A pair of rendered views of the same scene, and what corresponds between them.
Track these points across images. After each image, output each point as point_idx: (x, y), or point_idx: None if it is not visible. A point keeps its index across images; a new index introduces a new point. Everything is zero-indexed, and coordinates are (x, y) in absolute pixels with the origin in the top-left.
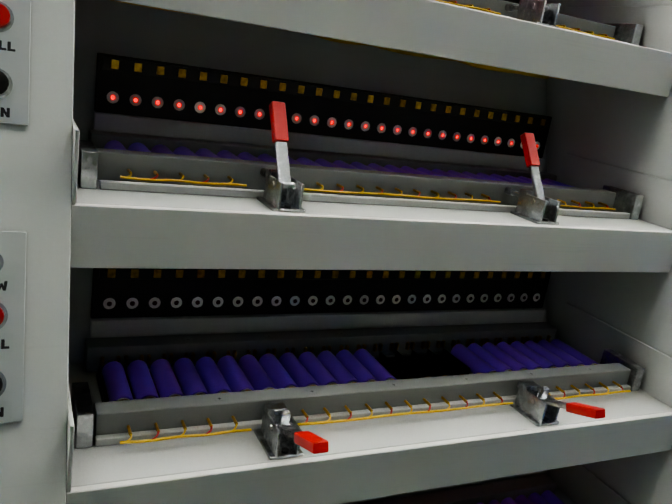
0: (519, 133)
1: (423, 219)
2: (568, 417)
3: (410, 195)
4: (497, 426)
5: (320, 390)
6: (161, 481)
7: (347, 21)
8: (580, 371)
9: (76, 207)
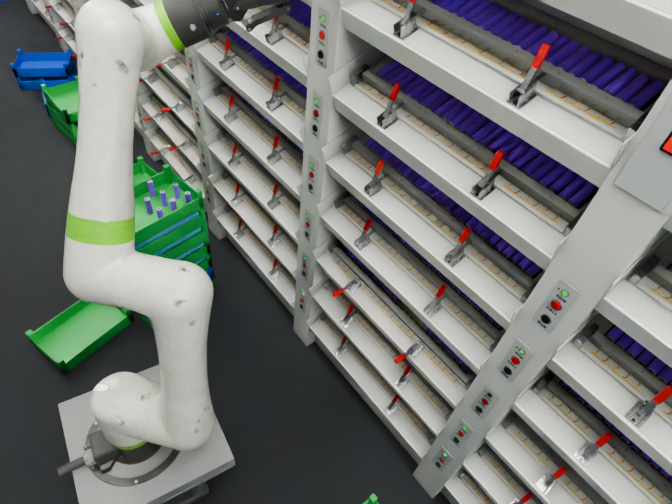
0: None
1: (386, 277)
2: (421, 361)
3: (406, 267)
4: (398, 338)
5: (372, 286)
6: (327, 271)
7: (379, 215)
8: (447, 361)
9: (320, 216)
